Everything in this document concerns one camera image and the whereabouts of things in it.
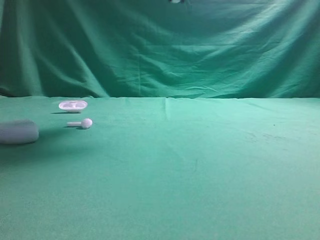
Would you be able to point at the white earbud with stem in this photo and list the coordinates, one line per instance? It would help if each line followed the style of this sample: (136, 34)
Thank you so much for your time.
(84, 124)

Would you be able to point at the white earbud case tray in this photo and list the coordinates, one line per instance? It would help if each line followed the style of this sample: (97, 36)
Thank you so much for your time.
(73, 106)

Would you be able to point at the white earbud case shell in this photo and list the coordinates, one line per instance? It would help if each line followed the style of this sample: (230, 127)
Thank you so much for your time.
(18, 132)

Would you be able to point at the green cloth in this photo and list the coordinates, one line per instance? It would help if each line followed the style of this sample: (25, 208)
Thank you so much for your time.
(206, 119)

